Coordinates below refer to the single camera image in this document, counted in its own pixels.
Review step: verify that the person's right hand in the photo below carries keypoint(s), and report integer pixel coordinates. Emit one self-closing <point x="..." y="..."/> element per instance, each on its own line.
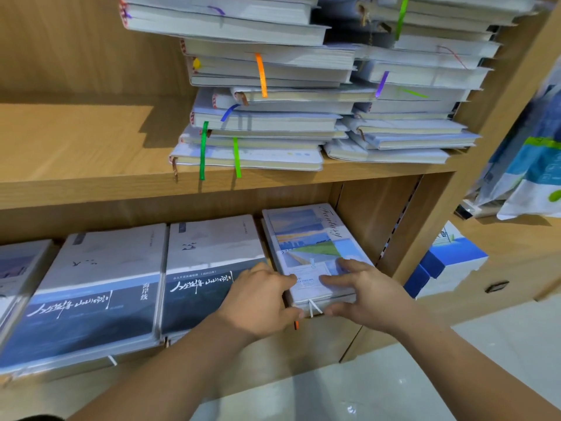
<point x="381" y="302"/>

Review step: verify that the person's left hand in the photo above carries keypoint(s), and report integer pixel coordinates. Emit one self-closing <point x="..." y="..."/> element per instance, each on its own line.
<point x="254" y="302"/>

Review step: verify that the dark blue script notebook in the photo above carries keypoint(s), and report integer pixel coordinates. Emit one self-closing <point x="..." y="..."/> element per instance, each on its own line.
<point x="210" y="258"/>

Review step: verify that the green field picture notebook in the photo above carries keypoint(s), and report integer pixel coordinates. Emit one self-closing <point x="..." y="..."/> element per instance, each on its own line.
<point x="311" y="241"/>

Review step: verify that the blue band script notebook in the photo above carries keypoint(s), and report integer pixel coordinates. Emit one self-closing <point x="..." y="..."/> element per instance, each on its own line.
<point x="92" y="298"/>

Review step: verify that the pile of small notebooks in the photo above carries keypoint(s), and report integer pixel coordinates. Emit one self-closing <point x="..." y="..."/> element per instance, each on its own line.
<point x="289" y="92"/>

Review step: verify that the beach picture cover notebook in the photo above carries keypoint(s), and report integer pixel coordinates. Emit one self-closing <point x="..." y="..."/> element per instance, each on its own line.
<point x="22" y="276"/>

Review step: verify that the wooden shelf unit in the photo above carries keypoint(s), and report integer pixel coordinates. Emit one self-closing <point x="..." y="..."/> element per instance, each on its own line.
<point x="70" y="144"/>

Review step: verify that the person's left forearm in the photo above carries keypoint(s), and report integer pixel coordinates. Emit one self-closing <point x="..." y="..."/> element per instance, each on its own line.
<point x="158" y="381"/>

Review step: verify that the person's right forearm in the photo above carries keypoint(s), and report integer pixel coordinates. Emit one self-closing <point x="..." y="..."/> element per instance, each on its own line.
<point x="482" y="372"/>

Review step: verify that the blue white small box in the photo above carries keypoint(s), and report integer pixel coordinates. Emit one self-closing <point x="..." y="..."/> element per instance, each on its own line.
<point x="447" y="258"/>

